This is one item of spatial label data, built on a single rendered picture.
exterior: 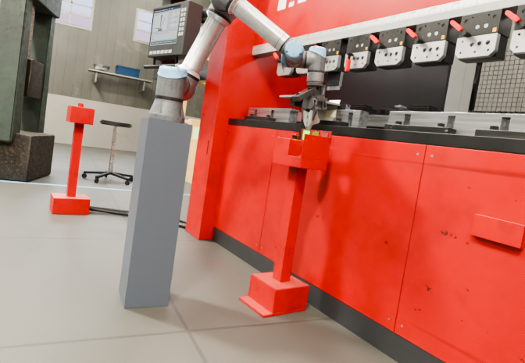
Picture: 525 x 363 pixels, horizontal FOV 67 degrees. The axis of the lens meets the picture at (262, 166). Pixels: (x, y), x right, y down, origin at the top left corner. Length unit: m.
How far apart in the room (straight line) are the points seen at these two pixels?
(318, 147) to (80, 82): 9.00
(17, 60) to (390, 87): 3.39
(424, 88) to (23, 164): 3.66
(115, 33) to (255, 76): 7.94
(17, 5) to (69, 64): 5.94
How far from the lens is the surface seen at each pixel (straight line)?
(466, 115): 1.68
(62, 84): 10.42
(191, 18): 2.87
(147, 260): 1.73
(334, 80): 2.21
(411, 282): 1.64
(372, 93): 2.70
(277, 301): 1.84
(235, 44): 2.86
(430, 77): 2.46
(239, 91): 2.85
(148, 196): 1.66
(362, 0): 2.19
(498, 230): 1.44
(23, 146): 4.52
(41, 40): 5.17
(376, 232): 1.72
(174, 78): 1.68
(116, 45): 10.59
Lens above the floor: 0.75
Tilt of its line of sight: 4 degrees down
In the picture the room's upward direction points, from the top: 9 degrees clockwise
